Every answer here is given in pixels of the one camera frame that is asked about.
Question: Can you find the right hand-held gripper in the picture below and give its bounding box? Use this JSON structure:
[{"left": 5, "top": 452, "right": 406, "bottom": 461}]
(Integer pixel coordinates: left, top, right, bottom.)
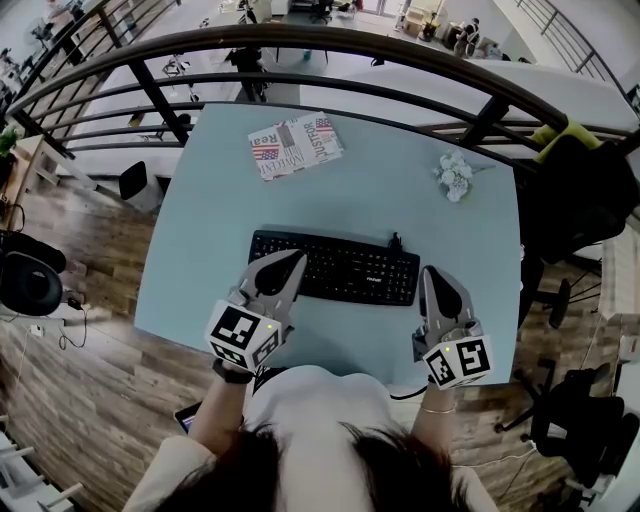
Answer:
[{"left": 410, "top": 265, "right": 494, "bottom": 391}]

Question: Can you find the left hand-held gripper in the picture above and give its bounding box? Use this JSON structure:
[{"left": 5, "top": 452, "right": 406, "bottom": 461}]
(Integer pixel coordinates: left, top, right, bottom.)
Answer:
[{"left": 203, "top": 248, "right": 309, "bottom": 374}]

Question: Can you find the black keyboard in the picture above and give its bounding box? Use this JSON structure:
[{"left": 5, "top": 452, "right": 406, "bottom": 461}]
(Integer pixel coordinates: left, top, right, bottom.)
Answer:
[{"left": 248, "top": 228, "right": 421, "bottom": 307}]

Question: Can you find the person's left forearm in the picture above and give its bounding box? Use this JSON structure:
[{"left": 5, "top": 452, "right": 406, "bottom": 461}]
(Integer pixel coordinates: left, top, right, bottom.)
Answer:
[{"left": 187, "top": 377, "right": 252, "bottom": 459}]

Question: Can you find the person's right forearm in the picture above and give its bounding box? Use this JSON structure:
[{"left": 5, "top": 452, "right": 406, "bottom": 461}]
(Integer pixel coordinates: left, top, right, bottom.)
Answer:
[{"left": 409, "top": 382, "right": 459, "bottom": 451}]

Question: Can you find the light blue table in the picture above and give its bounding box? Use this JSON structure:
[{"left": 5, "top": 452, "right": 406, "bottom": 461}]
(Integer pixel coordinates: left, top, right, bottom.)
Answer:
[{"left": 132, "top": 102, "right": 524, "bottom": 389}]

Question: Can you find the black wristwatch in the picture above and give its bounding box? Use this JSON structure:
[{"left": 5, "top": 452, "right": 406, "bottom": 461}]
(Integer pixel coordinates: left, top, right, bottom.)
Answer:
[{"left": 212, "top": 357, "right": 254, "bottom": 386}]

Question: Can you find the person in white coat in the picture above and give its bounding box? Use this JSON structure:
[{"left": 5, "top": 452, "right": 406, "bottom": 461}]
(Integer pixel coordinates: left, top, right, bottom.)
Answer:
[{"left": 119, "top": 363, "right": 501, "bottom": 512}]

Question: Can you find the printed newspaper booklet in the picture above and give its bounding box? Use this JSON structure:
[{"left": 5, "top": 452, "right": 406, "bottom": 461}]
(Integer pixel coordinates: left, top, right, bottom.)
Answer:
[{"left": 248, "top": 111, "right": 345, "bottom": 182}]

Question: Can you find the white flower bouquet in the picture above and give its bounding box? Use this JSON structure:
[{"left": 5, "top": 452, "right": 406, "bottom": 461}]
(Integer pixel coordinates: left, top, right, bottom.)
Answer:
[{"left": 432, "top": 148, "right": 497, "bottom": 204}]

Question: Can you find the black waist-worn device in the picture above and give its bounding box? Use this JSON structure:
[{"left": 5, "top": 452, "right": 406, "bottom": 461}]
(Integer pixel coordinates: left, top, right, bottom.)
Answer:
[{"left": 173, "top": 399, "right": 205, "bottom": 437}]

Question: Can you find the small black seat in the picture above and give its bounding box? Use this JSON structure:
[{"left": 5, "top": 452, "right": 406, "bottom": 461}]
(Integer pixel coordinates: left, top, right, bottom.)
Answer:
[{"left": 119, "top": 160, "right": 149, "bottom": 202}]

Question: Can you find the black mesh office chair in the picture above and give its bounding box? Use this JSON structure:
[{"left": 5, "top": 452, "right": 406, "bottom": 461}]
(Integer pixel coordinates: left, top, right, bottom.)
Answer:
[{"left": 519, "top": 134, "right": 640, "bottom": 331}]

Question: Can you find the black wheeled office chair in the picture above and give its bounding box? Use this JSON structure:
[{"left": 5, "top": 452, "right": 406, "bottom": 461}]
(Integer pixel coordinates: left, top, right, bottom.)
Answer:
[{"left": 494, "top": 357, "right": 629, "bottom": 494}]

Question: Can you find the green cloth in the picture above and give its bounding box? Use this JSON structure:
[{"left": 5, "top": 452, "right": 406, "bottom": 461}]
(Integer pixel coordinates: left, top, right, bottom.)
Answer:
[{"left": 529, "top": 115, "right": 604, "bottom": 165}]

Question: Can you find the black metal railing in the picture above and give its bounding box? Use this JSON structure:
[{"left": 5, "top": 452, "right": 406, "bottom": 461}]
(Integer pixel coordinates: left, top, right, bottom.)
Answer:
[{"left": 3, "top": 22, "right": 640, "bottom": 169}]

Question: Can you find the wooden desk with white legs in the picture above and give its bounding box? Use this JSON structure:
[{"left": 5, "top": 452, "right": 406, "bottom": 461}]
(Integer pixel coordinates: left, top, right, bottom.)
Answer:
[{"left": 7, "top": 133, "right": 99, "bottom": 211}]

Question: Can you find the green potted plant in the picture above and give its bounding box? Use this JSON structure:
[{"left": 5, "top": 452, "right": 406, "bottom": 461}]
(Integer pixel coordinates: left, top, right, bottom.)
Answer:
[{"left": 0, "top": 124, "right": 22, "bottom": 174}]

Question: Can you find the white slatted rack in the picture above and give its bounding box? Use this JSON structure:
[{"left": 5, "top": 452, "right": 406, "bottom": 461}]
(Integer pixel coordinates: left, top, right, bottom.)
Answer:
[{"left": 0, "top": 414, "right": 84, "bottom": 512}]

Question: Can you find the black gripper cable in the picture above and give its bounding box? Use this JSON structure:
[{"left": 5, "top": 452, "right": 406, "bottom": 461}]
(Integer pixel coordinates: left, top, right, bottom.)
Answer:
[{"left": 388, "top": 383, "right": 427, "bottom": 402}]

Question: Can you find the black looped cable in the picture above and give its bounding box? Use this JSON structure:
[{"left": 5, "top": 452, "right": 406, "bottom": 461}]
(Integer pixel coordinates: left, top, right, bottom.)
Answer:
[{"left": 58, "top": 294, "right": 89, "bottom": 351}]

